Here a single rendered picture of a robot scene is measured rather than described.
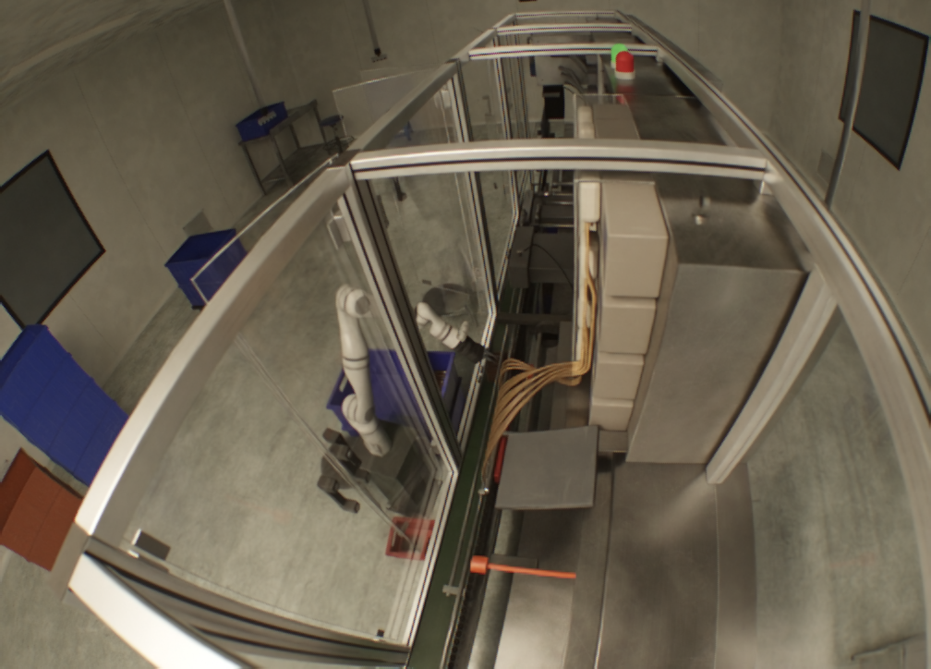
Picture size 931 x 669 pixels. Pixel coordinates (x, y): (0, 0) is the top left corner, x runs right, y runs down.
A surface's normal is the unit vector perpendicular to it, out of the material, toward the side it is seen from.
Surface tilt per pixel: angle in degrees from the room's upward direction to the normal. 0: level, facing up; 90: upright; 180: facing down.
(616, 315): 90
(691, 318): 90
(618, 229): 0
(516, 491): 20
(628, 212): 0
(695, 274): 90
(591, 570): 0
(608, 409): 90
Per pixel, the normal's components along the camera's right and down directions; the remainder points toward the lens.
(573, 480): -0.47, -0.68
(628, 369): -0.21, 0.71
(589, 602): -0.16, -0.70
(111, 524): 0.96, 0.04
